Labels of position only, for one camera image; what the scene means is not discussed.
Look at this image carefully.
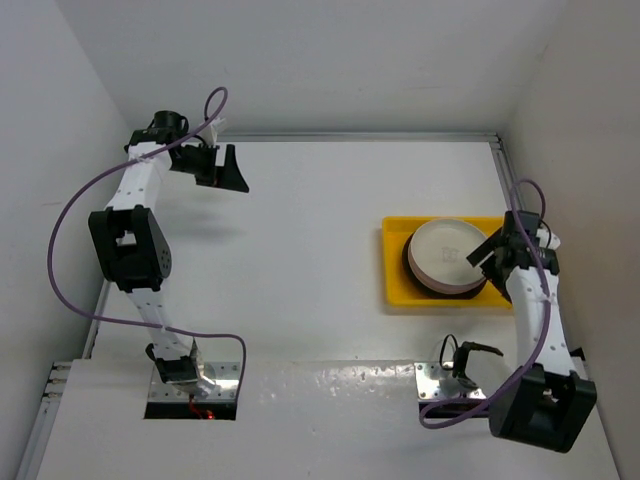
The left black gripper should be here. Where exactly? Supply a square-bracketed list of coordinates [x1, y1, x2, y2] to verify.
[169, 142, 248, 192]

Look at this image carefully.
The cream plastic plate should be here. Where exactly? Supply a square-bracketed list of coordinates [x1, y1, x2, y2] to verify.
[407, 218, 488, 292]

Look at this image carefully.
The purple plastic plate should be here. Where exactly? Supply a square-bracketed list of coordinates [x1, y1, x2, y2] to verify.
[408, 244, 485, 294]

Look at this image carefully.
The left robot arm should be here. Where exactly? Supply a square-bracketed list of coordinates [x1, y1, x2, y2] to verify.
[88, 111, 249, 398]

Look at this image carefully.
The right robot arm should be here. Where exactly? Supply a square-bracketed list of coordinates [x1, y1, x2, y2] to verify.
[462, 210, 597, 453]

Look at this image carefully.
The yellow plastic bin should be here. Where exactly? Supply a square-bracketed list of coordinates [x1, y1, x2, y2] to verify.
[380, 216, 511, 310]

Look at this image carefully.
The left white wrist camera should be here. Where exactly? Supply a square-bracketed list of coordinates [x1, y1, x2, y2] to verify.
[200, 117, 227, 146]

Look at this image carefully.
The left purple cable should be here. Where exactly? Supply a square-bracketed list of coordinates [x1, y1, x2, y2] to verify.
[47, 87, 247, 396]

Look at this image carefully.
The purple cable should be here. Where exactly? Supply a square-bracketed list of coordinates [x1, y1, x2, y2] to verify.
[47, 87, 247, 396]
[418, 179, 554, 430]

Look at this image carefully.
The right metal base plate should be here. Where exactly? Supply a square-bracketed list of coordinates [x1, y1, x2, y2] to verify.
[414, 361, 486, 401]

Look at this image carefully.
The metal base plate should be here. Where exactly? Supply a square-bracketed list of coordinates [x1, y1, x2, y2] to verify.
[147, 362, 240, 403]
[414, 361, 486, 401]

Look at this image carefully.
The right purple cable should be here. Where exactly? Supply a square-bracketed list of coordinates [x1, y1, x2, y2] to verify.
[418, 179, 554, 430]

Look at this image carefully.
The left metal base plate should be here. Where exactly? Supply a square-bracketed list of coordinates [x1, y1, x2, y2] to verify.
[147, 362, 240, 403]

